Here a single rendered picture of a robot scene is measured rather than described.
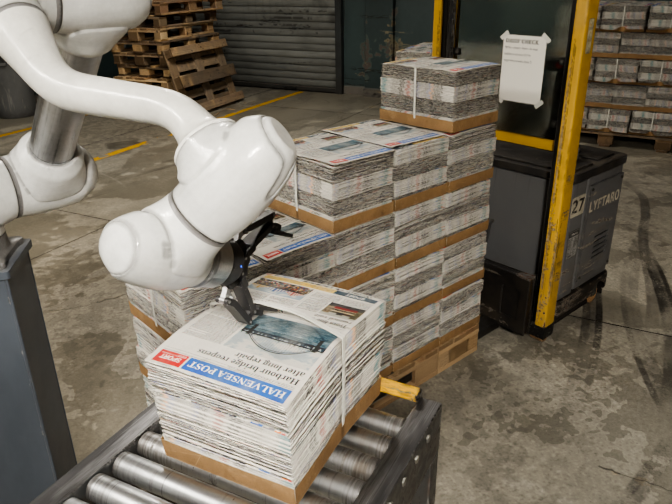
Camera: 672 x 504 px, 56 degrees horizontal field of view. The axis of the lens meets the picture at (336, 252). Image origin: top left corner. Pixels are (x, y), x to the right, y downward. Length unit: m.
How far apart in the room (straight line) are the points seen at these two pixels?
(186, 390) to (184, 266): 0.32
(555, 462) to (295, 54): 7.86
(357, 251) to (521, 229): 1.19
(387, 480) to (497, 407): 1.57
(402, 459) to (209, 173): 0.68
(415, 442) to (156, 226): 0.69
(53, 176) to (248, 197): 0.90
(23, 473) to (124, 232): 1.26
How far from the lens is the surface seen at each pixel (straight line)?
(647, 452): 2.70
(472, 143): 2.56
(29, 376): 1.81
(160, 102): 0.93
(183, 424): 1.20
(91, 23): 1.28
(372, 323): 1.26
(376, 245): 2.28
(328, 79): 9.39
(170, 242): 0.85
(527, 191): 3.13
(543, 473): 2.48
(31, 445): 1.95
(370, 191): 2.17
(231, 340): 1.15
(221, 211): 0.83
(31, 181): 1.68
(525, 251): 3.23
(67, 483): 1.30
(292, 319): 1.20
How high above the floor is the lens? 1.63
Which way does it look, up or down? 24 degrees down
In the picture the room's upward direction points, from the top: 1 degrees counter-clockwise
